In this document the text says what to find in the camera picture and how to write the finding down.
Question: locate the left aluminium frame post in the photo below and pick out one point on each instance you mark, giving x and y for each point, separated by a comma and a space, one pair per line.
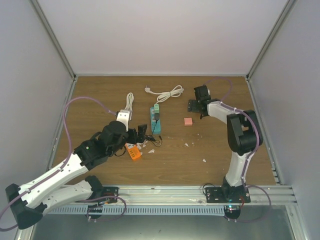
44, 21

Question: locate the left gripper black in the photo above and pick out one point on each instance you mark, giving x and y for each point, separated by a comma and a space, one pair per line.
141, 134

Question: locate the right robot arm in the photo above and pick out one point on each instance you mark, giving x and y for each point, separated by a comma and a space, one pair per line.
243, 136

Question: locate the aluminium frame post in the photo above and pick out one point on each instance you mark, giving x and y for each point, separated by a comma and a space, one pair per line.
289, 5
44, 21

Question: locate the orange power strip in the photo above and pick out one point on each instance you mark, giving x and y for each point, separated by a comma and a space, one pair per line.
133, 151

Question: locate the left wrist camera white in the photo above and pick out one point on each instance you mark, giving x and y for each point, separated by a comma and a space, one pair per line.
124, 116

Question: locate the pink charger cube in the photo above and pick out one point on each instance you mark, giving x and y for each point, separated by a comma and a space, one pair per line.
188, 121

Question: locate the teal power strip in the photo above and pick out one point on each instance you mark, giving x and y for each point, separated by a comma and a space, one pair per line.
155, 125

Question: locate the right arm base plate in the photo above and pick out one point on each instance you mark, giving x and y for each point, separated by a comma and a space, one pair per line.
217, 195

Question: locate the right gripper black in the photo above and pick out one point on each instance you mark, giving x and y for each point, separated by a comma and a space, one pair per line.
191, 107

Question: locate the black charger adapter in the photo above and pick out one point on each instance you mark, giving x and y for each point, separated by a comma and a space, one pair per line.
156, 116

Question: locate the grey slotted cable duct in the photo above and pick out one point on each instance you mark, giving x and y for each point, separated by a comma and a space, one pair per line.
163, 210

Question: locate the right aluminium frame post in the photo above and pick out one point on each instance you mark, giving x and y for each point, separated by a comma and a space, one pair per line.
289, 5

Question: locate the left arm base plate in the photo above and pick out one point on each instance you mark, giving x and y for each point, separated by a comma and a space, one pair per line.
106, 191

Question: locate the aluminium front rail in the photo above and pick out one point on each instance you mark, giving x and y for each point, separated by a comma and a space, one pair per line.
152, 195

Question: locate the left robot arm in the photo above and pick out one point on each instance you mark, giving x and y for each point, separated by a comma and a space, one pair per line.
88, 155

